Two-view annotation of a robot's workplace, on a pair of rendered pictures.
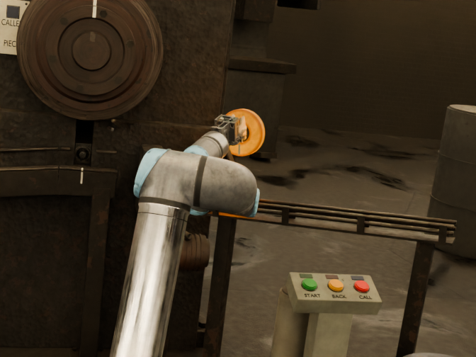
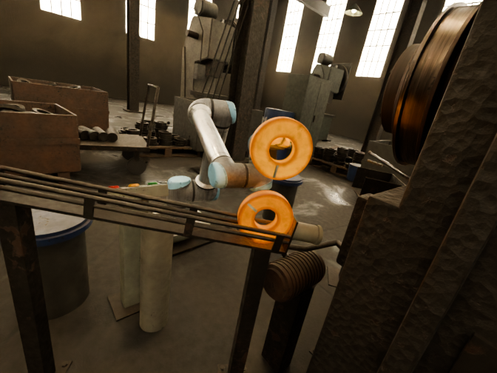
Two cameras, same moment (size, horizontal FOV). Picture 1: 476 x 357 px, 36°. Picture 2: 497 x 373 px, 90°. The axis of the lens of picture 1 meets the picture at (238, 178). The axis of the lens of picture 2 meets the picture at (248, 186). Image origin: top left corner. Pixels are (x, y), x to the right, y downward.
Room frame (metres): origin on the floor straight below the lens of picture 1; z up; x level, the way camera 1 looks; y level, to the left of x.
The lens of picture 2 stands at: (2.89, -0.36, 1.01)
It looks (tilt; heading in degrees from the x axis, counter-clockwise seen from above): 20 degrees down; 150
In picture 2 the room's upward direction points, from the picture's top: 10 degrees clockwise
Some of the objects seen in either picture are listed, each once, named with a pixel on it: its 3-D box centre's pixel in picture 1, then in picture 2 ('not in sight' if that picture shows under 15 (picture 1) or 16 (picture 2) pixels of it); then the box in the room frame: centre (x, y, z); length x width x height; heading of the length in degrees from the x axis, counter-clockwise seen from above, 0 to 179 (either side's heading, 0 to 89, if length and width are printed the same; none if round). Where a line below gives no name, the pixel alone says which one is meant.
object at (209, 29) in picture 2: not in sight; (210, 71); (-3.32, 1.63, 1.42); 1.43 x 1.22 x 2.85; 18
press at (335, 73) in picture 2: not in sight; (322, 98); (-3.91, 5.81, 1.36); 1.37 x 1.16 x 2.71; 3
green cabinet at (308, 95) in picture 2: not in sight; (302, 121); (-0.91, 2.72, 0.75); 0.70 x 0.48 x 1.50; 103
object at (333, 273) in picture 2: not in sight; (360, 230); (2.05, 0.95, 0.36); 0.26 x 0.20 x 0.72; 138
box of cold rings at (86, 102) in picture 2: not in sight; (61, 111); (-1.65, -1.06, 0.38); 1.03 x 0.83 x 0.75; 106
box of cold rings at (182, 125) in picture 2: not in sight; (217, 126); (-1.27, 1.19, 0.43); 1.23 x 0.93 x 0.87; 101
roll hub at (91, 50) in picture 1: (91, 50); (408, 92); (2.33, 0.51, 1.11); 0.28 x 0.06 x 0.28; 103
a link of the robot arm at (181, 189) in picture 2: not in sight; (180, 190); (1.34, 0.01, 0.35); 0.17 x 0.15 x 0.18; 87
